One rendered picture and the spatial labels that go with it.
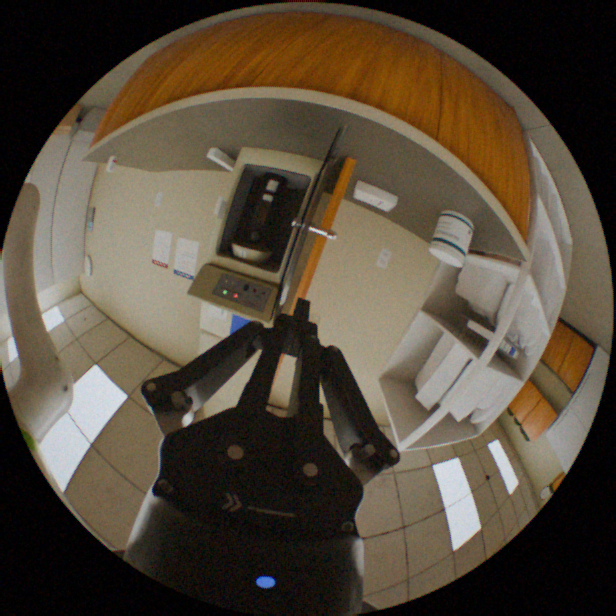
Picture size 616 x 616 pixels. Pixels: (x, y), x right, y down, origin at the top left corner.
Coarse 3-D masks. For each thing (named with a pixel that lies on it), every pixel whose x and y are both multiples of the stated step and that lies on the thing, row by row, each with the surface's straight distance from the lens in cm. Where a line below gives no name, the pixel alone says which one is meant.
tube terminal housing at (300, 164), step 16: (240, 160) 73; (256, 160) 70; (272, 160) 69; (288, 160) 67; (304, 160) 67; (240, 176) 73; (224, 192) 71; (224, 224) 72; (208, 256) 72; (224, 256) 71; (240, 272) 66; (256, 272) 64; (272, 272) 63; (208, 304) 77; (208, 320) 81; (272, 320) 68; (224, 336) 80
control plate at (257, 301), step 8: (224, 280) 64; (232, 280) 63; (240, 280) 63; (216, 288) 63; (224, 288) 63; (232, 288) 62; (240, 288) 61; (248, 288) 61; (256, 288) 61; (264, 288) 61; (224, 296) 61; (232, 296) 61; (240, 296) 60; (248, 296) 60; (256, 296) 59; (264, 296) 59; (248, 304) 59; (256, 304) 58; (264, 304) 58
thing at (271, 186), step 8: (264, 184) 72; (272, 184) 71; (280, 184) 72; (264, 192) 70; (272, 192) 70; (280, 192) 73; (256, 200) 72; (264, 200) 70; (272, 200) 70; (256, 208) 70; (264, 208) 69; (272, 208) 70; (256, 216) 69; (264, 216) 69; (272, 216) 72; (256, 224) 69; (264, 224) 69
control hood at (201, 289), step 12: (204, 264) 71; (204, 276) 67; (216, 276) 66; (240, 276) 64; (192, 288) 67; (204, 288) 65; (276, 288) 61; (204, 300) 63; (216, 300) 61; (228, 300) 60; (240, 312) 58; (252, 312) 58; (264, 312) 57; (264, 324) 57
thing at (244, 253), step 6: (234, 246) 70; (240, 246) 67; (246, 246) 82; (252, 246) 82; (258, 246) 82; (234, 252) 71; (240, 252) 68; (246, 252) 66; (252, 252) 66; (258, 252) 66; (264, 252) 67; (270, 252) 70; (240, 258) 69; (246, 258) 68; (252, 258) 68; (258, 258) 68; (264, 258) 70
